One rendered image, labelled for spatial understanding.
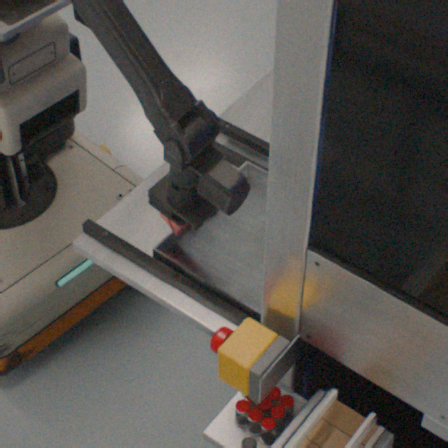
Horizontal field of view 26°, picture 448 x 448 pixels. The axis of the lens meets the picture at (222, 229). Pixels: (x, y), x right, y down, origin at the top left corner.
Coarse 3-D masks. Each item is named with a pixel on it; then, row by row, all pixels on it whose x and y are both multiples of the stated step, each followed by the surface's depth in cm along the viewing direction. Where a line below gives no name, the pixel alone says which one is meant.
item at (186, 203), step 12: (168, 180) 154; (156, 192) 152; (168, 192) 150; (180, 192) 147; (192, 192) 147; (168, 204) 151; (180, 204) 149; (192, 204) 150; (204, 204) 152; (180, 216) 150; (192, 216) 150; (204, 216) 150
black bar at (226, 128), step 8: (224, 120) 180; (224, 128) 179; (232, 128) 178; (240, 128) 178; (232, 136) 179; (240, 136) 177; (248, 136) 177; (248, 144) 177; (256, 144) 176; (264, 144) 175; (264, 152) 175
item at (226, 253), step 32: (256, 192) 170; (224, 224) 164; (256, 224) 164; (160, 256) 156; (192, 256) 160; (224, 256) 160; (256, 256) 160; (224, 288) 155; (256, 288) 155; (256, 320) 149
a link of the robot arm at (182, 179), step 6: (174, 168) 144; (174, 174) 145; (180, 174) 144; (186, 174) 143; (192, 174) 143; (174, 180) 146; (180, 180) 145; (186, 180) 144; (192, 180) 144; (198, 180) 145; (180, 186) 146; (186, 186) 146; (192, 186) 146
